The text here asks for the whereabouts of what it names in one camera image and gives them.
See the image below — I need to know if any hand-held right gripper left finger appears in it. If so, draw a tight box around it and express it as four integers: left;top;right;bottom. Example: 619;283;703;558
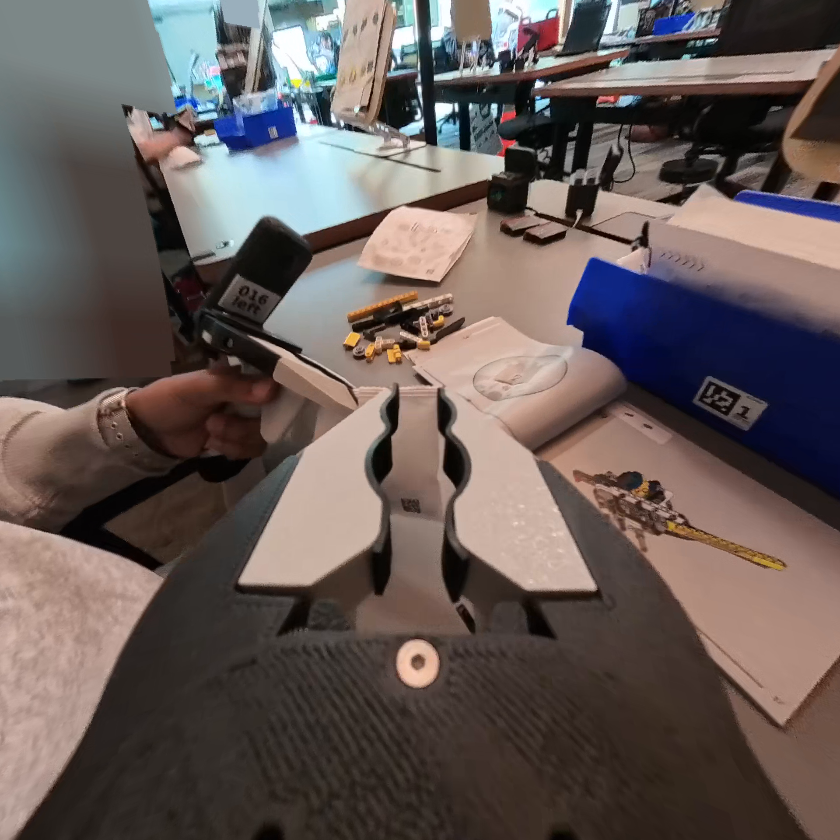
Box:
237;385;400;599

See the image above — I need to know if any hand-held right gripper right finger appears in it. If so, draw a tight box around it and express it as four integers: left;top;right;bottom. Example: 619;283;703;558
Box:
437;388;599;601

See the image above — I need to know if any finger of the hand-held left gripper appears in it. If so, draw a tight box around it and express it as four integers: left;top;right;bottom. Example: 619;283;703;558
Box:
258;353;360;447

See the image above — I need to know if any long yellow lego beam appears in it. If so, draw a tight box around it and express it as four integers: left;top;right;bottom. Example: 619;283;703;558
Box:
346;290;420;322

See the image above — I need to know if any large printed paper bag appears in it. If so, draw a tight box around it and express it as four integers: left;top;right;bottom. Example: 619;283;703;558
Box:
357;206;479;283

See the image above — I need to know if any person's left forearm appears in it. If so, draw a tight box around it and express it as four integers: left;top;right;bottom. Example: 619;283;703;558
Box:
0;390;178;532

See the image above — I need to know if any lego instruction booklet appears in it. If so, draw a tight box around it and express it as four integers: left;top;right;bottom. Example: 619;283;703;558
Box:
403;317;840;726

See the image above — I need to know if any person's left hand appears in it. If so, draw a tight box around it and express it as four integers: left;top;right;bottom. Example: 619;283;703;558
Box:
125;367;280;460

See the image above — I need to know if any white table brown edge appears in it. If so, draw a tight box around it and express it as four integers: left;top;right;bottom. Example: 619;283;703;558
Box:
157;121;506;263

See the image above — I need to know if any small blue bin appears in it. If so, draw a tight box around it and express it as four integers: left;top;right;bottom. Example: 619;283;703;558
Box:
213;92;298;152

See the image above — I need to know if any board on clear stand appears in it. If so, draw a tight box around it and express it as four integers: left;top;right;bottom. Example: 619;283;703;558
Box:
328;0;411;148

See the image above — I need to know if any large blue storage bin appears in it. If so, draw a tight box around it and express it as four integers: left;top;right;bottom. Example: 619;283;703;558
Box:
567;190;840;496

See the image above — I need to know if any black pole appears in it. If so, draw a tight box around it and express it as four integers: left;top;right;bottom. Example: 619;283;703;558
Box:
415;0;439;147

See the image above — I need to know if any person's grey clothed torso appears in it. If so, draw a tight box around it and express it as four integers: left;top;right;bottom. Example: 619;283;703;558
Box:
0;521;165;840

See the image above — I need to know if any black power charger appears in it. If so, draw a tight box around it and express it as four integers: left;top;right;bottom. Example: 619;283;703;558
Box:
564;167;601;227

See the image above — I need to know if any long grey desk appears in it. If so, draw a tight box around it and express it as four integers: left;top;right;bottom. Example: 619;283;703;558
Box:
387;49;631;152

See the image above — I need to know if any red bag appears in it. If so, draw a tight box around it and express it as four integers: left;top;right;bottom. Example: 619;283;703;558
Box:
517;10;560;53

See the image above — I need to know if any wooden top desk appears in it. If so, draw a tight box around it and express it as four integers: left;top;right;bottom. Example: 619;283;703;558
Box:
535;49;840;191

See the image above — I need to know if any wooden chair back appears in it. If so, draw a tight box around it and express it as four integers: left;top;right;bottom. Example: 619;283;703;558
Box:
764;49;840;198

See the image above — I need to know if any black strap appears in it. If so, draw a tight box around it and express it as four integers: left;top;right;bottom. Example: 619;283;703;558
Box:
59;456;253;572

